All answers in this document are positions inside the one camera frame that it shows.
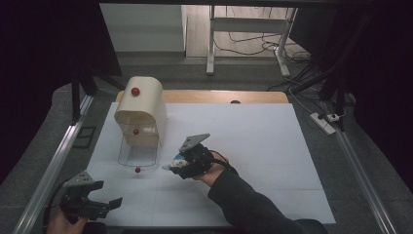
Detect black floor cables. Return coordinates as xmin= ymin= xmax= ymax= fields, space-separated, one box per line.
xmin=212 ymin=30 xmax=322 ymax=93

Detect right hand-held gripper cable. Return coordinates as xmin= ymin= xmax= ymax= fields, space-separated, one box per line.
xmin=208 ymin=149 xmax=234 ymax=171

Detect hand-held gripper cable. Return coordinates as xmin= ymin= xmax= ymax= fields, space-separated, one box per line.
xmin=208 ymin=149 xmax=234 ymax=171
xmin=42 ymin=180 xmax=72 ymax=230

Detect white table mat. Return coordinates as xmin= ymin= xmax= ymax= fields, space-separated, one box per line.
xmin=85 ymin=101 xmax=337 ymax=228

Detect person's left hand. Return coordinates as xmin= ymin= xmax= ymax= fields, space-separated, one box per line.
xmin=46 ymin=209 xmax=90 ymax=234

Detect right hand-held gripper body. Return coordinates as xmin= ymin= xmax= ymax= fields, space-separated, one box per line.
xmin=177 ymin=133 xmax=226 ymax=180

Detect small blue white plush toy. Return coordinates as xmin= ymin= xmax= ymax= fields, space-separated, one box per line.
xmin=161 ymin=153 xmax=190 ymax=173

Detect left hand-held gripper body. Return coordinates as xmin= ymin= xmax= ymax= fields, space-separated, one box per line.
xmin=59 ymin=170 xmax=105 ymax=223

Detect white cabinet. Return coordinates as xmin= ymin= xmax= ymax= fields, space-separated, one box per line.
xmin=98 ymin=3 xmax=188 ymax=54

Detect left hand-held gripper cable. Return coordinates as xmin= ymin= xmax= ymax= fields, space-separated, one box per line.
xmin=42 ymin=180 xmax=72 ymax=230

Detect aluminium rail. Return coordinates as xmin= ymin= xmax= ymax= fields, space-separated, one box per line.
xmin=334 ymin=126 xmax=398 ymax=234
xmin=12 ymin=94 xmax=95 ymax=234

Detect white power cable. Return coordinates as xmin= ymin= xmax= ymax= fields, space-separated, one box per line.
xmin=287 ymin=87 xmax=315 ymax=115

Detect white desk frame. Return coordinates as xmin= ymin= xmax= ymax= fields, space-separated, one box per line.
xmin=206 ymin=4 xmax=299 ymax=78

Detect white power strip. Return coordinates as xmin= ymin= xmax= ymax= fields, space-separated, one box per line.
xmin=309 ymin=111 xmax=337 ymax=137

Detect person's right hand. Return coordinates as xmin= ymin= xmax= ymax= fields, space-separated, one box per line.
xmin=194 ymin=150 xmax=231 ymax=188

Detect dark curtain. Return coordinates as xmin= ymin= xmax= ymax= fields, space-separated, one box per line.
xmin=287 ymin=0 xmax=413 ymax=193
xmin=0 ymin=0 xmax=124 ymax=187

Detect clear drawer with red knob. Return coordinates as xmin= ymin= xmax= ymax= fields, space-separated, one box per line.
xmin=117 ymin=134 xmax=160 ymax=175

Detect cream drawer cabinet red knobs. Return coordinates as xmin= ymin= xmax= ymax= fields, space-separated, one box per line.
xmin=113 ymin=75 xmax=169 ymax=148

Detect black metal stand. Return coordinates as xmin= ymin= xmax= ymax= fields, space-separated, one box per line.
xmin=290 ymin=9 xmax=379 ymax=133
xmin=70 ymin=62 xmax=127 ymax=124

